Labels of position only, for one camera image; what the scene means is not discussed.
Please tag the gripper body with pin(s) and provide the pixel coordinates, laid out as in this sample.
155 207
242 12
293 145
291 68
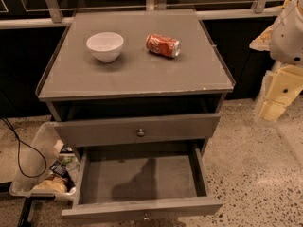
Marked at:
288 40

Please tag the grey drawer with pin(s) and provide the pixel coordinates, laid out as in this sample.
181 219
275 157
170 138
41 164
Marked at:
141 182
105 132

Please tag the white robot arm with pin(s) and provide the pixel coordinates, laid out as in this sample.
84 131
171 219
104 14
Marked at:
284 40

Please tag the grey top drawer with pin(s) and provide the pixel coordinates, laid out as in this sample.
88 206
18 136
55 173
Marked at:
105 132

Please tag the crushed orange soda can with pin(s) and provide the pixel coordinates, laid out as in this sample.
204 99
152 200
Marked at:
162 45

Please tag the grey wooden nightstand cabinet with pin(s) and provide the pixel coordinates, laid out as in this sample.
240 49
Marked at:
76 86

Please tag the white ceramic bowl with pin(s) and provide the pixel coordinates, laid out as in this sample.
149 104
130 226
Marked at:
105 46

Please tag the dark blue snack packet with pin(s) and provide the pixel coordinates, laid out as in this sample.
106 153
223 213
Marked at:
58 168

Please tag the yellow chip bag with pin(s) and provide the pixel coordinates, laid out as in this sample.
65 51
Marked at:
53 182

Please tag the clear plastic storage bin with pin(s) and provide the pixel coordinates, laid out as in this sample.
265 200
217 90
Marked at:
35 167

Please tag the metal railing frame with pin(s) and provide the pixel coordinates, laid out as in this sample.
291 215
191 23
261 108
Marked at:
16 14

